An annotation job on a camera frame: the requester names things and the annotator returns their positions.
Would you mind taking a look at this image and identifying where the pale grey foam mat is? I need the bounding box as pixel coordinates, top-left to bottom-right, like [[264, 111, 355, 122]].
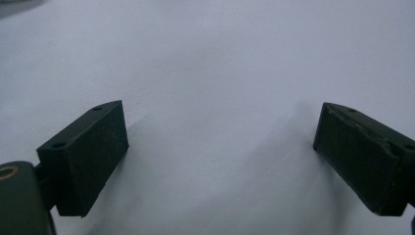
[[0, 0, 415, 235]]

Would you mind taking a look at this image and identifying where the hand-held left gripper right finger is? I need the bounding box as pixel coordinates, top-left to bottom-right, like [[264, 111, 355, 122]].
[[312, 102, 415, 217]]

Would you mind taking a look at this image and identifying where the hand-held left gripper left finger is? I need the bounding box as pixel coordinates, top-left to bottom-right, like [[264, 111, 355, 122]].
[[36, 100, 129, 218]]

